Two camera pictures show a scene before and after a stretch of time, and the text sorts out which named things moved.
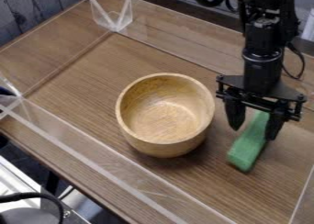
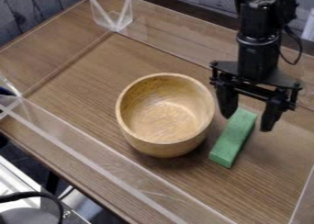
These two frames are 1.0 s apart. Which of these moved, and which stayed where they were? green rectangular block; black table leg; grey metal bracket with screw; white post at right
Moved: green rectangular block
Stayed: grey metal bracket with screw; white post at right; black table leg
